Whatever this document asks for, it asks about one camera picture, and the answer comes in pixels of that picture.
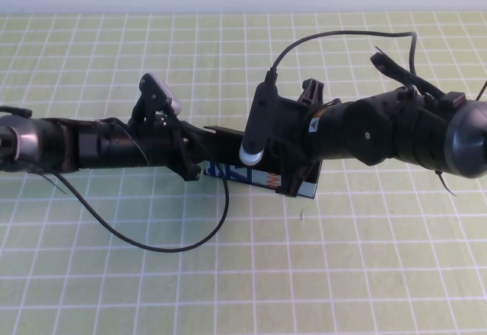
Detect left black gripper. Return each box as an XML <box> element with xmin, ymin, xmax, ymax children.
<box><xmin>129</xmin><ymin>116</ymin><xmax>218</xmax><ymax>183</ymax></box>

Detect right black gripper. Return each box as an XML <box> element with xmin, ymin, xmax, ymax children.
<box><xmin>270</xmin><ymin>78</ymin><xmax>342</xmax><ymax>199</ymax></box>

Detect black glasses case printed side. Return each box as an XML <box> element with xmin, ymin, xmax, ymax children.
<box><xmin>202</xmin><ymin>123</ymin><xmax>323</xmax><ymax>200</ymax></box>

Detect green white checkered tablecloth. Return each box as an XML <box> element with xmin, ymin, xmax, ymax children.
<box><xmin>0</xmin><ymin>12</ymin><xmax>487</xmax><ymax>335</ymax></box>

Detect right black silver wrist camera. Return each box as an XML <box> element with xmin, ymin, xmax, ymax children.
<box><xmin>238</xmin><ymin>69</ymin><xmax>281</xmax><ymax>167</ymax></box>

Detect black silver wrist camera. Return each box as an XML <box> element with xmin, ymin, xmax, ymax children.
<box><xmin>138</xmin><ymin>72</ymin><xmax>184</xmax><ymax>113</ymax></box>
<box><xmin>238</xmin><ymin>69</ymin><xmax>281</xmax><ymax>167</ymax></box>

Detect left black camera cable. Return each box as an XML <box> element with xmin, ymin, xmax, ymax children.
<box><xmin>28</xmin><ymin>102</ymin><xmax>231</xmax><ymax>253</ymax></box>

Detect left black silver wrist camera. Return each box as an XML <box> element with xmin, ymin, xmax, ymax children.
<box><xmin>138</xmin><ymin>72</ymin><xmax>184</xmax><ymax>113</ymax></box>

